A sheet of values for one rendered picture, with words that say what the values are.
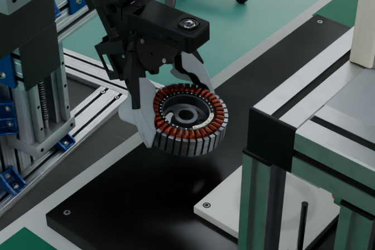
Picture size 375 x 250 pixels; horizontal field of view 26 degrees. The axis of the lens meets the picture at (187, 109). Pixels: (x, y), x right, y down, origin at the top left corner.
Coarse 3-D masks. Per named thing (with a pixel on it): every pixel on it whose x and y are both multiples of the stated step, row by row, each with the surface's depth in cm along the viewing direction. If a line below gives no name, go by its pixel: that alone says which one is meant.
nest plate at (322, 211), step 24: (240, 168) 109; (216, 192) 106; (240, 192) 106; (288, 192) 106; (312, 192) 106; (216, 216) 102; (288, 216) 102; (312, 216) 102; (336, 216) 102; (288, 240) 99; (312, 240) 99
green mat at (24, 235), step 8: (24, 232) 104; (32, 232) 104; (8, 240) 103; (16, 240) 103; (24, 240) 103; (32, 240) 103; (40, 240) 103; (0, 248) 102; (8, 248) 102; (16, 248) 102; (24, 248) 102; (32, 248) 102; (40, 248) 102; (48, 248) 102
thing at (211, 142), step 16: (160, 96) 109; (176, 96) 110; (192, 96) 110; (208, 96) 110; (160, 112) 107; (176, 112) 108; (192, 112) 109; (208, 112) 109; (224, 112) 108; (160, 128) 105; (176, 128) 105; (192, 128) 105; (208, 128) 105; (224, 128) 107; (160, 144) 105; (176, 144) 104; (192, 144) 104; (208, 144) 106
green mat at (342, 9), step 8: (336, 0) 150; (344, 0) 150; (352, 0) 150; (320, 8) 148; (328, 8) 148; (336, 8) 148; (344, 8) 148; (352, 8) 148; (328, 16) 146; (336, 16) 146; (344, 16) 146; (352, 16) 146; (344, 24) 144; (352, 24) 144
